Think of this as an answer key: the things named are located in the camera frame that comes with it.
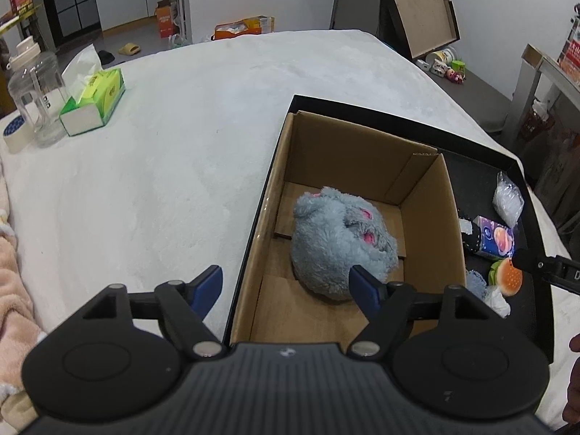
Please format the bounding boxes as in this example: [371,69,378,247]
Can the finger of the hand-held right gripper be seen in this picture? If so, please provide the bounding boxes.
[515,248,580,295]

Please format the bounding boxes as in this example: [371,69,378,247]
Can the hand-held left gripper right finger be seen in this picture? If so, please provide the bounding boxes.
[348,265,492,360]

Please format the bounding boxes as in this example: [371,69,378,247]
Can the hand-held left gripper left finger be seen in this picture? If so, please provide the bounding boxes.
[82,265,226,360]

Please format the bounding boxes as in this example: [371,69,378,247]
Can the burger squishy toy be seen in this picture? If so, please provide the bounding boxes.
[488,257,523,297]

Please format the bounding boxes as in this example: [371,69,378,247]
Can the grey plush toy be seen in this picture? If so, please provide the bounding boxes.
[291,186,399,302]

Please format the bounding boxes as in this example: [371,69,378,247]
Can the blue tissue pack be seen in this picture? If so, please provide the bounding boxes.
[473,215,516,261]

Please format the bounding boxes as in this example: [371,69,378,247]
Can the clear bag of white beads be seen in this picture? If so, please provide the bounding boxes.
[492,171,525,228]

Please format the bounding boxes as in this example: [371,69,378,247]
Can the black shallow tray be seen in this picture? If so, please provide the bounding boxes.
[225,94,556,363]

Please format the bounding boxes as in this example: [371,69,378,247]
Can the brown cardboard box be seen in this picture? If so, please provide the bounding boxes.
[229,109,467,345]

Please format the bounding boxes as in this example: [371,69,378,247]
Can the person's right hand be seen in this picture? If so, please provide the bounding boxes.
[562,333,580,424]

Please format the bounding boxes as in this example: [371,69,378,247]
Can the red bag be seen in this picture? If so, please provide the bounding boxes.
[521,100,556,146]

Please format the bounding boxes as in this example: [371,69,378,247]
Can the pink towel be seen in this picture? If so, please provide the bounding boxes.
[0,177,48,431]

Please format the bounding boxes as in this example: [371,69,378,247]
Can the grey metal table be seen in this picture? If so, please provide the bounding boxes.
[501,43,580,146]

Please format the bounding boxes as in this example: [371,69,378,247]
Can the small toy figures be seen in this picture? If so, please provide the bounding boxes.
[430,63,465,83]

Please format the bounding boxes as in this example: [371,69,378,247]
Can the green tissue box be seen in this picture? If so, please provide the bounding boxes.
[60,44,126,137]

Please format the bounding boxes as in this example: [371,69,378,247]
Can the white round jar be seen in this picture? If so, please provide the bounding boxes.
[426,47,457,71]

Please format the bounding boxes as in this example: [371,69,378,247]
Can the white tape roll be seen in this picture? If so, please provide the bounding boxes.
[2,115,34,154]

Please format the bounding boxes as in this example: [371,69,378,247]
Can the clear glass jar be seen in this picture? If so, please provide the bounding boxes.
[7,38,69,148]

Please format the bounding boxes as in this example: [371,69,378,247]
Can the orange bag on floor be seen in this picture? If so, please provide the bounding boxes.
[213,16,276,41]

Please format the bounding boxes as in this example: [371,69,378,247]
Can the orange cardboard box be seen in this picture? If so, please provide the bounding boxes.
[155,0,179,38]

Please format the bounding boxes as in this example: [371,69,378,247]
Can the black grid door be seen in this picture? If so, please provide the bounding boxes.
[45,0,100,37]

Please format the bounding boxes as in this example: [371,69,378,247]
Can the wooden board with black frame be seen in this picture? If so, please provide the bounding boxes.
[372,0,460,59]

